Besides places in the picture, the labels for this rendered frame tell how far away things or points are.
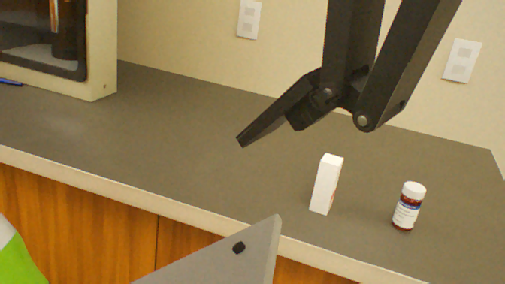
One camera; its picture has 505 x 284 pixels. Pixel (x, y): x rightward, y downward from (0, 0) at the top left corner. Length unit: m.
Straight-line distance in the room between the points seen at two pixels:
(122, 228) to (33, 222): 0.24
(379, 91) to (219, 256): 0.15
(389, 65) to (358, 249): 0.60
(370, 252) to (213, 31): 0.94
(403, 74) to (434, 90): 1.19
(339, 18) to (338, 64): 0.02
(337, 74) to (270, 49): 1.21
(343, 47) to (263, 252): 0.13
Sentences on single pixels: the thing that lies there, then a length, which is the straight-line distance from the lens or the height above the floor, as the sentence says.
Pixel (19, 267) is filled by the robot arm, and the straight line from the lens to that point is 0.22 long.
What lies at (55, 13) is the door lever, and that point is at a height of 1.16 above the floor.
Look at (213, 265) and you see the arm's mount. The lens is 0.27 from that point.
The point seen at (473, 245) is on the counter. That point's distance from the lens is 0.89.
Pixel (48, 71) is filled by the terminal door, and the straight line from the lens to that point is 1.25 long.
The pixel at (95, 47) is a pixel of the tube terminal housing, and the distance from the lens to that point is 1.17.
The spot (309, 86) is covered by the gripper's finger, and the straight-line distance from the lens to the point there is 0.19.
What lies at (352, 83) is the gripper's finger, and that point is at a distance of 0.19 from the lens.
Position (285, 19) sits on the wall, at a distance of 1.37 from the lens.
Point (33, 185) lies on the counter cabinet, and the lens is 1.02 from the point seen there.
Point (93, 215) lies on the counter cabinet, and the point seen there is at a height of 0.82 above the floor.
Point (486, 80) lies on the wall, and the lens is 1.37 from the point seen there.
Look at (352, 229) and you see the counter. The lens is 0.80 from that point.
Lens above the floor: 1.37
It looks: 24 degrees down
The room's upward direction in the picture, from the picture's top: 9 degrees clockwise
